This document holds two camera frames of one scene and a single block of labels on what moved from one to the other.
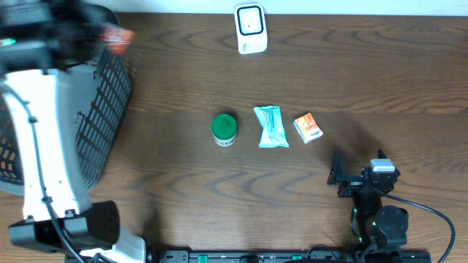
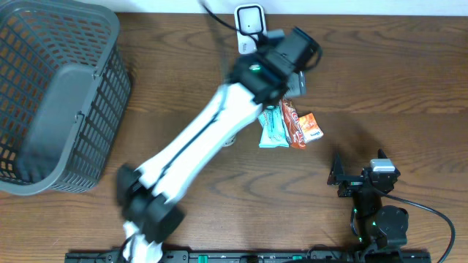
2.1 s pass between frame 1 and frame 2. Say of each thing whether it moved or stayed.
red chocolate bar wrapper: moved
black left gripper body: moved
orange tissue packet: stayed
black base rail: stayed
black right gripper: stayed
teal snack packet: stayed
